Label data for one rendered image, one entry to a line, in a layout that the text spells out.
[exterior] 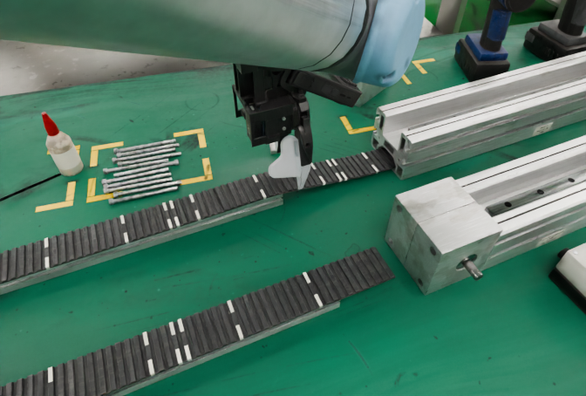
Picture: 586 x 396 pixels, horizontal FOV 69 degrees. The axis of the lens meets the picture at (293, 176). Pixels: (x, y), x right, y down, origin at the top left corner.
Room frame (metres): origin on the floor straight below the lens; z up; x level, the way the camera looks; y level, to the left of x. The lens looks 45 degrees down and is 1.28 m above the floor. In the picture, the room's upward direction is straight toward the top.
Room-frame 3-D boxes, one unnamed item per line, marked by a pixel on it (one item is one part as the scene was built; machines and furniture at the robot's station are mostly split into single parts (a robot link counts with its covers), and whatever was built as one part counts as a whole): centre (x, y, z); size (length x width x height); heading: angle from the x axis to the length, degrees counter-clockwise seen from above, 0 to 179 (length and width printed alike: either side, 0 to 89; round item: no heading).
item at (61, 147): (0.52, 0.38, 0.84); 0.04 x 0.04 x 0.12
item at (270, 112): (0.46, 0.03, 0.98); 0.09 x 0.08 x 0.12; 113
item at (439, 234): (0.34, -0.20, 0.83); 0.12 x 0.09 x 0.10; 23
